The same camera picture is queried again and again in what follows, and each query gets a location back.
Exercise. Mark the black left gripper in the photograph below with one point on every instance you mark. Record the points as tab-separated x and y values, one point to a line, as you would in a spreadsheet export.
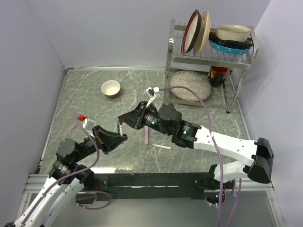
107	139

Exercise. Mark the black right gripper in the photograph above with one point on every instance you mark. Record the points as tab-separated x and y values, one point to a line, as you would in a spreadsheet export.
135	118

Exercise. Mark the pink highlighter pen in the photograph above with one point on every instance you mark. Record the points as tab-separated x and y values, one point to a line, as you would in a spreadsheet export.
146	135

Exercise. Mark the blue pen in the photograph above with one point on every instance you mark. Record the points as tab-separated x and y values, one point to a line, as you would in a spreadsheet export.
118	126

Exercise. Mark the thin white red pen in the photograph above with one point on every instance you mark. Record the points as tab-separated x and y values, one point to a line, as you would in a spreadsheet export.
162	147

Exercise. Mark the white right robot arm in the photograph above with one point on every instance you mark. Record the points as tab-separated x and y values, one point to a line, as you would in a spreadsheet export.
253	158

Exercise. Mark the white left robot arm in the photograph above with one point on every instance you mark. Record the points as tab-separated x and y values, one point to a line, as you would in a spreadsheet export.
67	177

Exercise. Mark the cream red bowl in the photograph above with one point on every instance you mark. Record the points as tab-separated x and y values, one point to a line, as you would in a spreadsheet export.
111	88

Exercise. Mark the black base bar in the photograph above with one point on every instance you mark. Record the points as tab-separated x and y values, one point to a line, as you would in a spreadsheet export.
154	185

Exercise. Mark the speckled grey plate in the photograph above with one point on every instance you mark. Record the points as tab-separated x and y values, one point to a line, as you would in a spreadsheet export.
195	81

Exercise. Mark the steel dish rack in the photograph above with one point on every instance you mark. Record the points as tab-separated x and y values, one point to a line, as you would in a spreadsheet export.
226	96

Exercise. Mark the red black cup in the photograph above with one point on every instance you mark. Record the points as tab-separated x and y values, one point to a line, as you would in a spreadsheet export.
216	75

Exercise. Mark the cream plate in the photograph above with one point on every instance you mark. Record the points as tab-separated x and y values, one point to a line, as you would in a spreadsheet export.
203	33

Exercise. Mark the blue dotted dish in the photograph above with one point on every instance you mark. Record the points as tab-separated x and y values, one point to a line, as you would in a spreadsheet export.
229	50

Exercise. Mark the red rimmed plate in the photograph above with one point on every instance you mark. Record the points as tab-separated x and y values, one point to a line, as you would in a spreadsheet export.
191	32

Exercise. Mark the black dish on rack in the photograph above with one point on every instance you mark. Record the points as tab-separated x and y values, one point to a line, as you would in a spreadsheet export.
229	43

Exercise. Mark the cream bowl on rack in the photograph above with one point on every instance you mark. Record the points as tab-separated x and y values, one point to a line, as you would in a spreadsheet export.
233	32

